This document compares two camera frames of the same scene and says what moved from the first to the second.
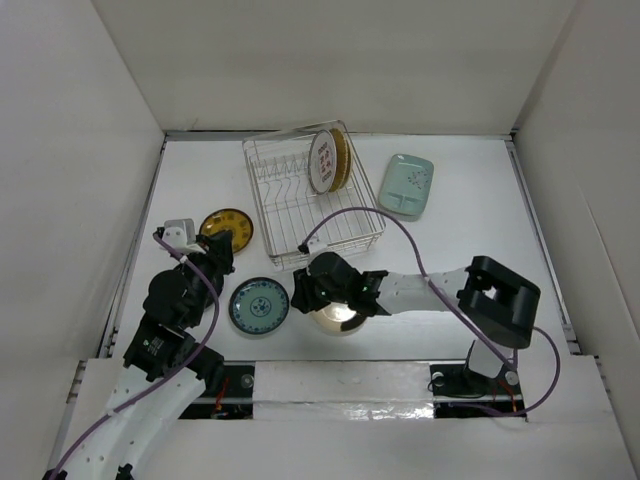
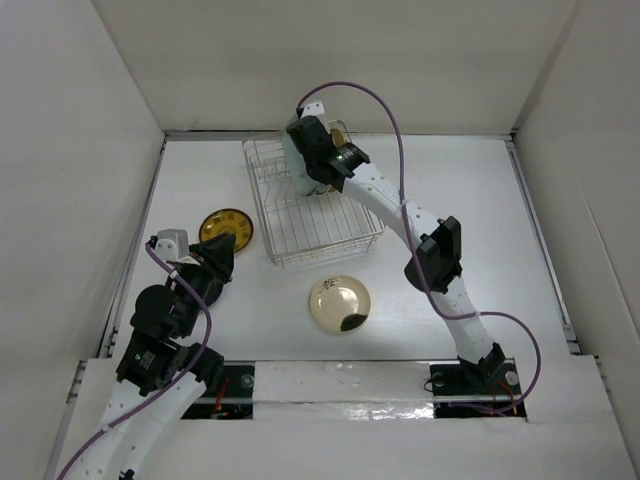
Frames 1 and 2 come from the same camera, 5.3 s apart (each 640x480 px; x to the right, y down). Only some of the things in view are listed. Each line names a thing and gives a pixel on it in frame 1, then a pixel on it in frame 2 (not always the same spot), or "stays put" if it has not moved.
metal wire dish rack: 291,210 stays put
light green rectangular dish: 404,186 → 296,163
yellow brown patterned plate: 232,220 stays put
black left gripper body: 213,261 stays put
